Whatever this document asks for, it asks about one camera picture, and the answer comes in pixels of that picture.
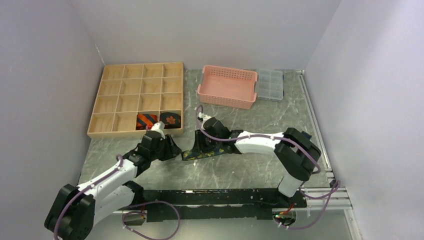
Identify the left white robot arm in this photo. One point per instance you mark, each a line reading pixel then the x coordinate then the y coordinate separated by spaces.
pixel 77 209

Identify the orange navy striped tie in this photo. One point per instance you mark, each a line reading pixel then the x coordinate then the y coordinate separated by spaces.
pixel 145 121

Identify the dark rolled tie orange leaf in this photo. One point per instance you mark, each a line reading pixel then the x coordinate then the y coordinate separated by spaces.
pixel 171 120

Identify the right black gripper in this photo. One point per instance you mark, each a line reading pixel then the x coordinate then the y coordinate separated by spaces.
pixel 198 143

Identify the pink plastic basket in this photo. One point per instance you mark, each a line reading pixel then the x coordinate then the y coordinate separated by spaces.
pixel 230 87

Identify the blue yellow floral tie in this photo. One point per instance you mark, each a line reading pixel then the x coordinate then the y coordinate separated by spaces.
pixel 190 155

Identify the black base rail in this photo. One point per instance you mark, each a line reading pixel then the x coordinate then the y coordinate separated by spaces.
pixel 201 204

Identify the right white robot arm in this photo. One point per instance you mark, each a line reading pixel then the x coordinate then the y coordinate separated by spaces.
pixel 294 149

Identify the clear plastic organizer box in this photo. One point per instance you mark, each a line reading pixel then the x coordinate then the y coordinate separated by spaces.
pixel 270 84

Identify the wooden compartment tray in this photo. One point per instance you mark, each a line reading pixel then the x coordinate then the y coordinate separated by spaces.
pixel 126 90

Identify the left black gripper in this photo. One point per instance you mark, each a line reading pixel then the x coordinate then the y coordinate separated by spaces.
pixel 172 150

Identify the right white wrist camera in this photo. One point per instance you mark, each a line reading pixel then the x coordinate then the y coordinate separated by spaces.
pixel 203 117

